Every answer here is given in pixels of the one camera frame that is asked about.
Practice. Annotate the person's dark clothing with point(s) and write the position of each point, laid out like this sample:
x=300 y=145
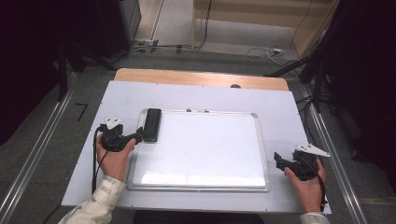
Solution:
x=199 y=218

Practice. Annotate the aluminium floor rail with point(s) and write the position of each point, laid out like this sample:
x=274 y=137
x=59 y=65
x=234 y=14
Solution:
x=34 y=155
x=342 y=174

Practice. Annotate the black metal stand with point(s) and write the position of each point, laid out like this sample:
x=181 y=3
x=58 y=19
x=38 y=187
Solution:
x=317 y=84
x=63 y=74

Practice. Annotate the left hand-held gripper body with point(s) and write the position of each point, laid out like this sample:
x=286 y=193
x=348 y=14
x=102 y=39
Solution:
x=112 y=138

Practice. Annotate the grey power strip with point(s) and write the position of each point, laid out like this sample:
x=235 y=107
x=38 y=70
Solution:
x=146 y=43

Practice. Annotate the person's right hand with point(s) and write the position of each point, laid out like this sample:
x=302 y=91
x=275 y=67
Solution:
x=306 y=193

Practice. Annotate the black cabinet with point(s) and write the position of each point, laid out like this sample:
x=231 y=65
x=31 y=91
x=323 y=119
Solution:
x=115 y=28

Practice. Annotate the person's left hand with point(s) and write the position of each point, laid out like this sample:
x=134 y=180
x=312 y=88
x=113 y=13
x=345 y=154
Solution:
x=115 y=163

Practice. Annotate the black whiteboard eraser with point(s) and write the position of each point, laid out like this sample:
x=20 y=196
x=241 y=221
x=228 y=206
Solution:
x=152 y=124

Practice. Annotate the white base board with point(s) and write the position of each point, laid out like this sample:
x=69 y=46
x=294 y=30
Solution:
x=124 y=96

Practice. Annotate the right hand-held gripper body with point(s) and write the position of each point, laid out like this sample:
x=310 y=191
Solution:
x=302 y=165

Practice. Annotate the metal framed whiteboard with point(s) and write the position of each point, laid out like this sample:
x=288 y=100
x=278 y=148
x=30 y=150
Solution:
x=202 y=155

